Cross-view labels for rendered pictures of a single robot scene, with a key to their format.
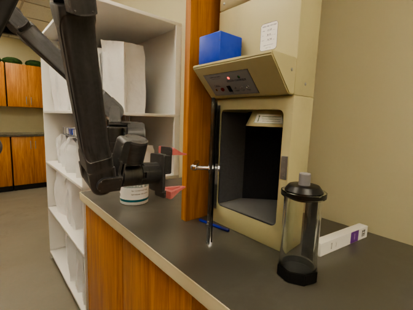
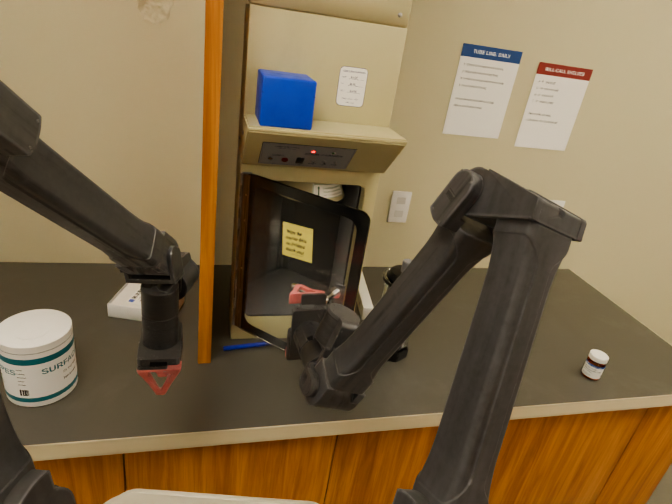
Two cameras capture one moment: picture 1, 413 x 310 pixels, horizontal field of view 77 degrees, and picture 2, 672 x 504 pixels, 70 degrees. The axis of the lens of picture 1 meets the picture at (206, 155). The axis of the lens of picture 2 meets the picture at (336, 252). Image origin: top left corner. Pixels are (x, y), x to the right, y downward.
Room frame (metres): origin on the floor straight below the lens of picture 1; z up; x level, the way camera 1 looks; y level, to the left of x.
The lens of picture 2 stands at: (0.38, 0.79, 1.71)
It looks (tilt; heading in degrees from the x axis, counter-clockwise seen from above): 26 degrees down; 294
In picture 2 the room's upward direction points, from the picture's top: 9 degrees clockwise
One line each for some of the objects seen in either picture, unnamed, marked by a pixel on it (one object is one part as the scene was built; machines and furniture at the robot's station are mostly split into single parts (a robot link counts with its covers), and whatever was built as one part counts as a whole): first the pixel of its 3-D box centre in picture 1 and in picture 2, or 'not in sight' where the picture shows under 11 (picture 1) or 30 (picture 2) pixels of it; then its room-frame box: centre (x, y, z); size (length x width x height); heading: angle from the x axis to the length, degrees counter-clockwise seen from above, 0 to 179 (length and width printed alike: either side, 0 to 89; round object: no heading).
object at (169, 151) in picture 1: (172, 158); (303, 303); (0.73, 0.10, 1.22); 0.09 x 0.07 x 0.07; 134
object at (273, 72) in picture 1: (238, 79); (322, 150); (0.83, -0.09, 1.46); 0.32 x 0.11 x 0.10; 41
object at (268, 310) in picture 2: (212, 165); (294, 277); (0.82, -0.02, 1.19); 0.30 x 0.01 x 0.40; 177
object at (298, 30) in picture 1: (270, 123); (300, 183); (0.95, -0.23, 1.33); 0.32 x 0.25 x 0.77; 41
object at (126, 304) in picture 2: not in sight; (147, 302); (1.24, 0.00, 0.96); 0.16 x 0.12 x 0.04; 24
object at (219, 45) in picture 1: (220, 51); (284, 99); (0.90, -0.03, 1.56); 0.10 x 0.10 x 0.09; 41
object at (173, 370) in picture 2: not in sight; (160, 367); (0.87, 0.32, 1.14); 0.07 x 0.07 x 0.09; 41
